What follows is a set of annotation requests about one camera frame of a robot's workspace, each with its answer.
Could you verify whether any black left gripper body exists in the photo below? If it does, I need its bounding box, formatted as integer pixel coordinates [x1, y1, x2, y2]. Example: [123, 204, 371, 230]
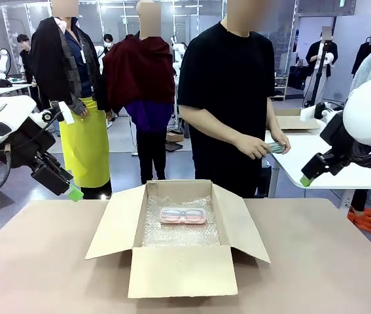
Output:
[7, 121, 75, 197]

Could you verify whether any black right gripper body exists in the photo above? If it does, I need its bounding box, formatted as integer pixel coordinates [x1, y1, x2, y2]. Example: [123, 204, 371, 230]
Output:
[300, 110, 358, 181]

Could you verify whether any green transparent glasses case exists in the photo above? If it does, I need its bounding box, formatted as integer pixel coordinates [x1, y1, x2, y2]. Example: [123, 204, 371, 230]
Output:
[264, 141, 287, 155]

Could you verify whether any person's right forearm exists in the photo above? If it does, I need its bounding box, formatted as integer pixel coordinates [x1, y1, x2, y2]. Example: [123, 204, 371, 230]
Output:
[179, 103, 248, 152]

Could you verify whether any person's left forearm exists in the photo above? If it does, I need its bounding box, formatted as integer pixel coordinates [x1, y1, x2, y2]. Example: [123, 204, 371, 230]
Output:
[265, 97, 284, 137]

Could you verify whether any pink glasses case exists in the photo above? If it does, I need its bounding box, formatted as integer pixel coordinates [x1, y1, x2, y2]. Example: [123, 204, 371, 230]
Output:
[159, 207, 207, 226]

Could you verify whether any person's left hand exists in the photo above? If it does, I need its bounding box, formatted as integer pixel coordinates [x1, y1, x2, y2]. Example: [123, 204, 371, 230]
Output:
[269, 130, 292, 155]

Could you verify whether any person's right hand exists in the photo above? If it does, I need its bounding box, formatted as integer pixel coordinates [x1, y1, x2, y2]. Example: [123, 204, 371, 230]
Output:
[236, 135, 273, 161]

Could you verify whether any white side table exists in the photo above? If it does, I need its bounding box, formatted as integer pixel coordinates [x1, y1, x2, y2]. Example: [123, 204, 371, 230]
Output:
[264, 128, 371, 207]

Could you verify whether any flat cardboard box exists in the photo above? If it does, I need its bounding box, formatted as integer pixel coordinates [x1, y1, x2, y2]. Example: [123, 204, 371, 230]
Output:
[274, 107, 322, 131]

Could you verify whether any orange cloth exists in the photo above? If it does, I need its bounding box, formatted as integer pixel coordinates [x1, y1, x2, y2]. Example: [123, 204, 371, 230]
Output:
[346, 207, 371, 236]

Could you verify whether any black tripod stand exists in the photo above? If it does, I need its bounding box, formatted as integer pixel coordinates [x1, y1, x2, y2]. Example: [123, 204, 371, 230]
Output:
[302, 40, 333, 108]

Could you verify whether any bystander holding paper roll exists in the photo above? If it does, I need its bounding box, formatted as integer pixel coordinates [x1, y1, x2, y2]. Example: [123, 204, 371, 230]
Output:
[304, 26, 340, 101]

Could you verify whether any bystander in dark vest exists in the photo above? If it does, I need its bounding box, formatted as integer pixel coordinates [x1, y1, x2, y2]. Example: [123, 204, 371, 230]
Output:
[16, 33, 43, 111]

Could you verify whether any clear bubble wrap sheet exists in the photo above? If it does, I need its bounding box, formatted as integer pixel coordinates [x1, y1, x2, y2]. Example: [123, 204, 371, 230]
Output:
[141, 195, 222, 249]

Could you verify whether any clothes rack with dark garments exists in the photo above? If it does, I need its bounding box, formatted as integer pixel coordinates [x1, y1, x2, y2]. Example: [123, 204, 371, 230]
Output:
[350, 35, 371, 78]

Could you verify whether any person in black t-shirt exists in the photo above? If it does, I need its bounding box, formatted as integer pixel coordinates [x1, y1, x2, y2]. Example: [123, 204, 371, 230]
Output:
[176, 0, 292, 199]

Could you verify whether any open cardboard box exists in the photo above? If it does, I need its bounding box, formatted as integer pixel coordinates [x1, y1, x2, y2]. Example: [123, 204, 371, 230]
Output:
[84, 179, 272, 299]

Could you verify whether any bystander with face mask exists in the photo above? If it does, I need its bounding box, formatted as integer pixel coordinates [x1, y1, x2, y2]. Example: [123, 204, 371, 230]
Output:
[102, 33, 118, 50]

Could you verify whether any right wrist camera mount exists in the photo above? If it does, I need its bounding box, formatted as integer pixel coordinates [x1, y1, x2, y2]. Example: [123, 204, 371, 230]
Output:
[299, 102, 340, 124]

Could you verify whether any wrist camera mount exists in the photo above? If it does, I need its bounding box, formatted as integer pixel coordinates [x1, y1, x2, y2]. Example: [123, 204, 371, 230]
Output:
[38, 100, 75, 126]
[299, 102, 340, 124]

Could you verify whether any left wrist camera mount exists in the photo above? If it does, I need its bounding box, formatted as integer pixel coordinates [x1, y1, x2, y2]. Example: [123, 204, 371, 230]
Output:
[38, 100, 75, 126]

